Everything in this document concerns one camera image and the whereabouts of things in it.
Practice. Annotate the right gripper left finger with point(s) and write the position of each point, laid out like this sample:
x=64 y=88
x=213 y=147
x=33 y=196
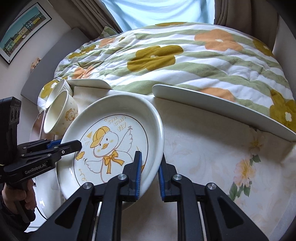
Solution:
x=93 y=212

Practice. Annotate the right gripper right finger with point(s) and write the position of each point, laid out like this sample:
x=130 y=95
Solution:
x=204 y=212

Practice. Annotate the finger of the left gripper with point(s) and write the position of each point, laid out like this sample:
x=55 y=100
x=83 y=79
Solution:
x=38 y=145
x=62 y=149

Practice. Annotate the cream bowl with cartoon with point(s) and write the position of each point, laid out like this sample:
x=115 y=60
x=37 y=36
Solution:
x=61 y=114

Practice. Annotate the white ribbed bowl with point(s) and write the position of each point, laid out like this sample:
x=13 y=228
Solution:
x=59 y=87

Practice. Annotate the duck pattern cream plate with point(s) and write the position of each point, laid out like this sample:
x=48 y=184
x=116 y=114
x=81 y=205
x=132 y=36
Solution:
x=111 y=131

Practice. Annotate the pink square bowl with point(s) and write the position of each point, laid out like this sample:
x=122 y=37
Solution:
x=37 y=132

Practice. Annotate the person's left hand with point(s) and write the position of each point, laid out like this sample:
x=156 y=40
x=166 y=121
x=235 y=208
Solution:
x=10 y=196

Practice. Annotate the plain cream plate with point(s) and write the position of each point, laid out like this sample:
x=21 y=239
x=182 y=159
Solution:
x=48 y=193

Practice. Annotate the cream floral tablecloth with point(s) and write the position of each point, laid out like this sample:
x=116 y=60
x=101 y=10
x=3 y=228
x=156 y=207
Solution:
x=256 y=169

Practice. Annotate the grey headboard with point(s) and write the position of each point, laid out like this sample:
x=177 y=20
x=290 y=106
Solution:
x=44 y=71

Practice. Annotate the small plush toy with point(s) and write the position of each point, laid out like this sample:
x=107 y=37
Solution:
x=35 y=63

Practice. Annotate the framed houses picture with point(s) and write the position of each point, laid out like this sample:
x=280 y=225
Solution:
x=21 y=30

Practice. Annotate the light blue sheer curtain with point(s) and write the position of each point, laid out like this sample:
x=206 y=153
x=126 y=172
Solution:
x=135 y=14

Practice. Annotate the floral green striped duvet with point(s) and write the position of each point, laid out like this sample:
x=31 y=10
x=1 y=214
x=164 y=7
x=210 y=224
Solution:
x=214 y=60

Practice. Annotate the brown curtain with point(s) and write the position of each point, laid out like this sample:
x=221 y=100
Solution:
x=258 y=19

